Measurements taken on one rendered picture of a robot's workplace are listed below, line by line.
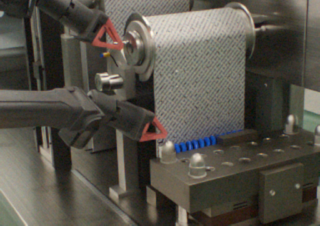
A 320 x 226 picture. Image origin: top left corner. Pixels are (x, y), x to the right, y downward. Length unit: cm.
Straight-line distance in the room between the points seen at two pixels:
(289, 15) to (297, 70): 12
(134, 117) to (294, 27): 42
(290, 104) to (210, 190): 59
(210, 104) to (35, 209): 46
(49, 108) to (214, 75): 45
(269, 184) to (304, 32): 35
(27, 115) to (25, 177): 57
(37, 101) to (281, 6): 64
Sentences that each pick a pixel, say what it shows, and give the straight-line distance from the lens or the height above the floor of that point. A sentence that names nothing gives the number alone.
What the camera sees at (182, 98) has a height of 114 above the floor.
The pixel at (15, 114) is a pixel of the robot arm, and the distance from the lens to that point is 97.
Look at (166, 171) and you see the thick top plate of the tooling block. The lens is 119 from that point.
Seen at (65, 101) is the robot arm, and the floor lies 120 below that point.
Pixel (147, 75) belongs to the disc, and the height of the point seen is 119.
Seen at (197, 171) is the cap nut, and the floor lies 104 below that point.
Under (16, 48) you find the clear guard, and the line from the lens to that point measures 221.
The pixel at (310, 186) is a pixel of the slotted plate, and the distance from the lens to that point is 134.
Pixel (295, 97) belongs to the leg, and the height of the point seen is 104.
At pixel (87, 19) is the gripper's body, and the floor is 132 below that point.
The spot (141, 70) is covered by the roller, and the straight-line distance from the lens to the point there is 128.
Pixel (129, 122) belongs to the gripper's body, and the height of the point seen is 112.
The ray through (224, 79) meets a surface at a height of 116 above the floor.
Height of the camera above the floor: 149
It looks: 19 degrees down
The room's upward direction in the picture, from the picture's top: 2 degrees counter-clockwise
